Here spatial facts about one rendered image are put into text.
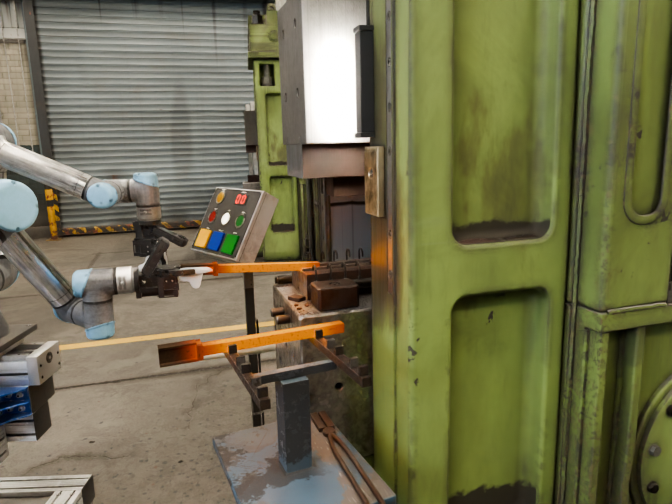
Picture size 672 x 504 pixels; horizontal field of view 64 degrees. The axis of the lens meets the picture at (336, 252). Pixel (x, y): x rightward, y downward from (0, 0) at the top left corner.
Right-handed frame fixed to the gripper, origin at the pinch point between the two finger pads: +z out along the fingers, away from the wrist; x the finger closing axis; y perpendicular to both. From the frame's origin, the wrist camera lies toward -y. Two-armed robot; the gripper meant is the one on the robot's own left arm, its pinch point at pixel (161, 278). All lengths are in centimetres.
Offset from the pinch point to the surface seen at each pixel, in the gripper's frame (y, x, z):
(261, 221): -32.0, -21.3, -15.4
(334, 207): -59, -5, -22
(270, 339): -42, 57, 2
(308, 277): -50, 25, -5
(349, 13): -64, 26, -77
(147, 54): 220, -724, -188
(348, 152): -63, 21, -40
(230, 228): -19.6, -25.4, -12.5
